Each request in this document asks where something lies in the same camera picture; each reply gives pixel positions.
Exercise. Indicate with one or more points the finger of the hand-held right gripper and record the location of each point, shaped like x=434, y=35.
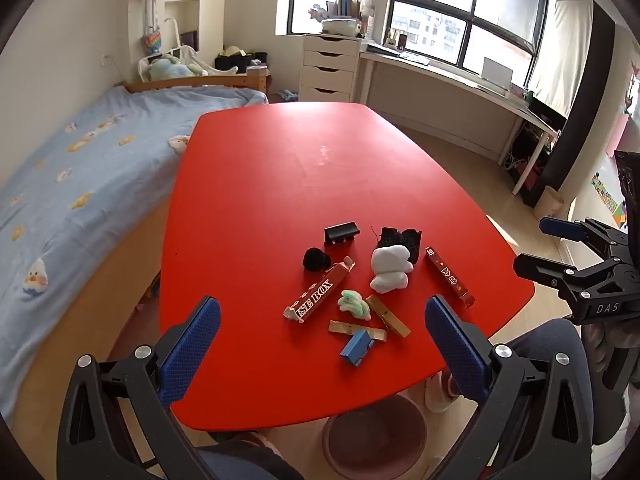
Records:
x=562, y=227
x=542, y=267

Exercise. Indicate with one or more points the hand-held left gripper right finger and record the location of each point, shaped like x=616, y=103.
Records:
x=455, y=350

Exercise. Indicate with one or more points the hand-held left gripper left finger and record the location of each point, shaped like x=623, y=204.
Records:
x=192, y=350

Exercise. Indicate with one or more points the pink trash bin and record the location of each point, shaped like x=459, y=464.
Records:
x=375, y=440

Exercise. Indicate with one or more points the black plastic holder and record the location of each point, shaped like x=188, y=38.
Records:
x=341, y=232

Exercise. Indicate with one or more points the beige cylinder bin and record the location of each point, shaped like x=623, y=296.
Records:
x=549, y=204

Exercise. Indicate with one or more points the white pink shoe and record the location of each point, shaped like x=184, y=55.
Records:
x=439, y=394

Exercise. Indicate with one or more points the wooden clothespin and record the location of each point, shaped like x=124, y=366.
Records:
x=350, y=328
x=389, y=316

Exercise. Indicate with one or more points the narrow red box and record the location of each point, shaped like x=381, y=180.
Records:
x=449, y=276

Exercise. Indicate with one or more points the blue plastic block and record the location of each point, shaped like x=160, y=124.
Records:
x=357, y=347

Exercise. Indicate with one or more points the white fluffy toy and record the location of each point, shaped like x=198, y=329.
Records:
x=391, y=270

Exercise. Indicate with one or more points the green white fluffy ball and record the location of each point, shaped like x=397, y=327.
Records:
x=354, y=305

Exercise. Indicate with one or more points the black fuzzy object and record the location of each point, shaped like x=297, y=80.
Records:
x=405, y=240

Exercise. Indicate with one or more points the black tall panel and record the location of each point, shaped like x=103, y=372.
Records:
x=590, y=100

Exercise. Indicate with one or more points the long red carton box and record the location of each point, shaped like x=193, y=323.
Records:
x=320, y=290

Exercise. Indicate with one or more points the black pom ball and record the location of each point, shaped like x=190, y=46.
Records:
x=316, y=259

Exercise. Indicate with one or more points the white curtain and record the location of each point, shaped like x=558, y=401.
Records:
x=562, y=60

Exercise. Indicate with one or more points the white board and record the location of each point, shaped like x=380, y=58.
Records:
x=497, y=71

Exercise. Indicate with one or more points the white desk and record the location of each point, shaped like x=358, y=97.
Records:
x=440, y=90

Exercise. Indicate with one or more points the black framed window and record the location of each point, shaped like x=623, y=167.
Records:
x=430, y=0

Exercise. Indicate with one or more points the white drawer unit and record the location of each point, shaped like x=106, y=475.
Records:
x=330, y=67

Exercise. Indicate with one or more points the plush toys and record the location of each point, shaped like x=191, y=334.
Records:
x=170, y=67

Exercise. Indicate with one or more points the black storage box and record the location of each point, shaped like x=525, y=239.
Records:
x=235, y=62

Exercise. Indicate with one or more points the row of books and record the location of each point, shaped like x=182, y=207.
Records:
x=347, y=7

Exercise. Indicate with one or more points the rainbow hanging toy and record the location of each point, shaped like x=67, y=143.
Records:
x=153, y=41

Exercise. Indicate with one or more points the colourful wall poster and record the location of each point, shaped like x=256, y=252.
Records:
x=609, y=197

